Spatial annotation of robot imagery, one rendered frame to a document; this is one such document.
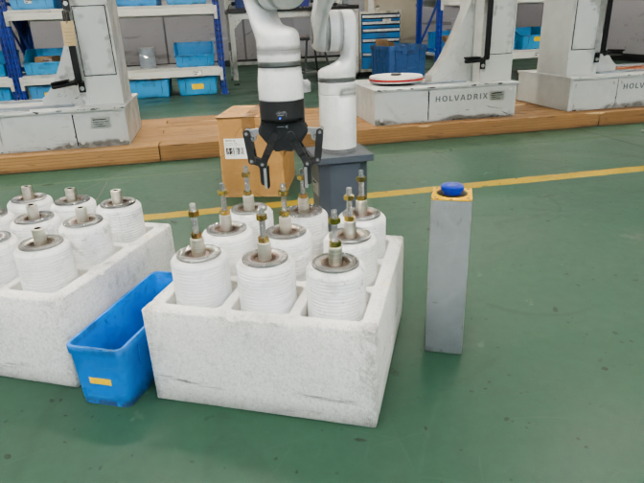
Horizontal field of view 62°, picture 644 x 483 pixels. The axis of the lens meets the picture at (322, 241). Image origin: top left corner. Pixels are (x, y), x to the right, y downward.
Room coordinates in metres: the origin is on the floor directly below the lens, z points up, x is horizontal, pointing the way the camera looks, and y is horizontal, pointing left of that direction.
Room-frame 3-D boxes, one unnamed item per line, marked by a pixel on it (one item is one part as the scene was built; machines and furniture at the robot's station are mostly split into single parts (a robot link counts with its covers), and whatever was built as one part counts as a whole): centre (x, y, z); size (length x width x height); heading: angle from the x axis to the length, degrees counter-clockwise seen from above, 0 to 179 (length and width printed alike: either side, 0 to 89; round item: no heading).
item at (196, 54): (5.56, 1.16, 0.36); 0.50 x 0.38 x 0.21; 11
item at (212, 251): (0.84, 0.21, 0.25); 0.08 x 0.08 x 0.01
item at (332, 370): (0.92, 0.06, 0.09); 0.39 x 0.39 x 0.18; 75
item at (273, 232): (0.93, 0.07, 0.25); 0.08 x 0.08 x 0.01
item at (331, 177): (1.36, -0.05, 0.15); 0.15 x 0.15 x 0.30; 11
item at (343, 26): (1.36, -0.05, 0.54); 0.09 x 0.09 x 0.17; 8
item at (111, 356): (0.91, 0.35, 0.06); 0.30 x 0.11 x 0.12; 166
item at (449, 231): (0.92, -0.24, 0.16); 0.07 x 0.07 x 0.31; 75
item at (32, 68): (5.32, 2.45, 0.36); 0.50 x 0.38 x 0.21; 11
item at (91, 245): (1.03, 0.48, 0.16); 0.10 x 0.10 x 0.18
